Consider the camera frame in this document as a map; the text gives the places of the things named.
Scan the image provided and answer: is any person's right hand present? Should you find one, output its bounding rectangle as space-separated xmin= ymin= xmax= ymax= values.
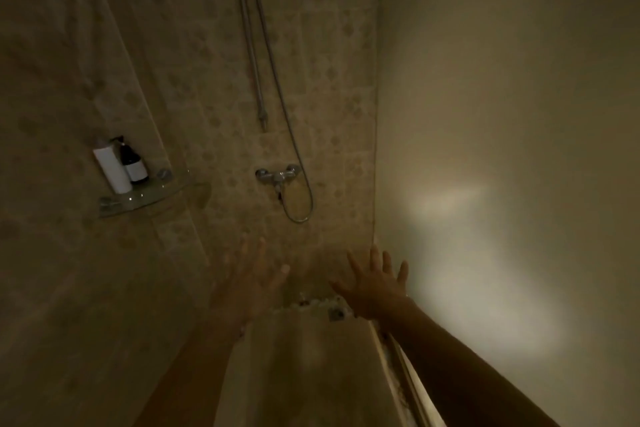
xmin=329 ymin=244 xmax=417 ymax=328

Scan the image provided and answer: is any person's left hand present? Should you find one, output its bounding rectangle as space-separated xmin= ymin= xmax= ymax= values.
xmin=210 ymin=234 xmax=291 ymax=338

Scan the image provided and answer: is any person's left forearm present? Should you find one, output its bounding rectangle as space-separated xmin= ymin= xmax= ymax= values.
xmin=132 ymin=309 xmax=246 ymax=427

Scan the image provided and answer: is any person's right forearm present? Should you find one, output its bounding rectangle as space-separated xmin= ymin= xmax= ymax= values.
xmin=372 ymin=299 xmax=562 ymax=427

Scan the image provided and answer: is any chrome shower mixer tap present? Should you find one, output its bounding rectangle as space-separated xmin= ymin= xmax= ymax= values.
xmin=255 ymin=165 xmax=302 ymax=190

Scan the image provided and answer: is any shower door track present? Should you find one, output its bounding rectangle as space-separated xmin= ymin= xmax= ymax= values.
xmin=369 ymin=319 xmax=448 ymax=427

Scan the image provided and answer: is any glass corner shelf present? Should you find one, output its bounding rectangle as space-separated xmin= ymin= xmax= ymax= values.
xmin=97 ymin=167 xmax=194 ymax=220

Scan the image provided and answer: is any dark pump bottle white label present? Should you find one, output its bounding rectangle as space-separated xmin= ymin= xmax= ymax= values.
xmin=111 ymin=135 xmax=150 ymax=185

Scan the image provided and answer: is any chrome shower rail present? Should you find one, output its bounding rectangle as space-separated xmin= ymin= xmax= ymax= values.
xmin=220 ymin=0 xmax=269 ymax=133

